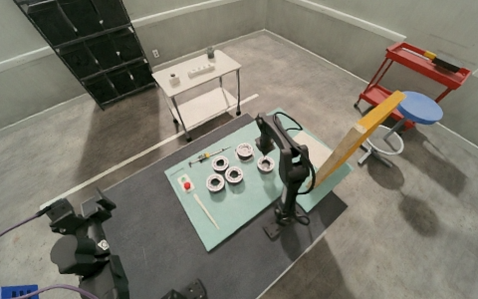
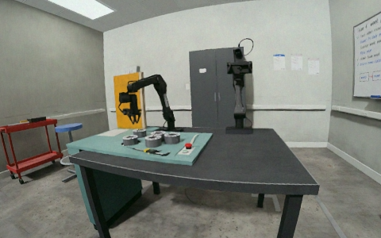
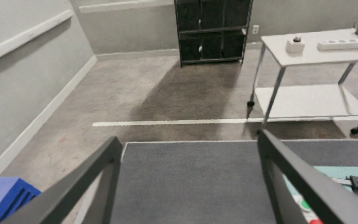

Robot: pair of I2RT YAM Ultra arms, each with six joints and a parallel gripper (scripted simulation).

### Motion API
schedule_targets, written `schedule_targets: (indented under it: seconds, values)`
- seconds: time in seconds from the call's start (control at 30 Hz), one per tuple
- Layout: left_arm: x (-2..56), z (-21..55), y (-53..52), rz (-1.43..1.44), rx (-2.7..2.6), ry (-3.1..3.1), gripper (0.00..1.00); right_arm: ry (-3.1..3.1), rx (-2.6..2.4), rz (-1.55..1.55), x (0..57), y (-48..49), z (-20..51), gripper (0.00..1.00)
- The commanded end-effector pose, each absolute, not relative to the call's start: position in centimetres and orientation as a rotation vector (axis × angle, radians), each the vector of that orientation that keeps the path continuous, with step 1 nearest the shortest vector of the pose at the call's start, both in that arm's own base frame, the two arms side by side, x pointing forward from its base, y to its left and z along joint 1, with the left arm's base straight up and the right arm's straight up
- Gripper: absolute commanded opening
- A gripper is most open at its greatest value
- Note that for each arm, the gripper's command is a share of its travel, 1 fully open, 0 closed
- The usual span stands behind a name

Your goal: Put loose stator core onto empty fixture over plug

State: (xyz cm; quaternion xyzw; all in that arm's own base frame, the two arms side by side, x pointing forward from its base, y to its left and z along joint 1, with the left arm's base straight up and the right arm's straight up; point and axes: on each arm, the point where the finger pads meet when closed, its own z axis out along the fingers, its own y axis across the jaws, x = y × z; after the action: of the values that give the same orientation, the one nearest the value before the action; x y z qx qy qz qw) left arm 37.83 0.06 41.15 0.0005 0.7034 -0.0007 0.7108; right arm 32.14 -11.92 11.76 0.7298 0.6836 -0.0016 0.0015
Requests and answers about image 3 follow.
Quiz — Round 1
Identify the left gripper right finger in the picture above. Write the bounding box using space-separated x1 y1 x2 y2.
257 129 358 224

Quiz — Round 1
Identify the white control box with red and green buttons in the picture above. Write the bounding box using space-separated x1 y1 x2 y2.
285 180 321 224

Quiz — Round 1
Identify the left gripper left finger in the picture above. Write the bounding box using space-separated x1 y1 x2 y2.
0 136 123 224

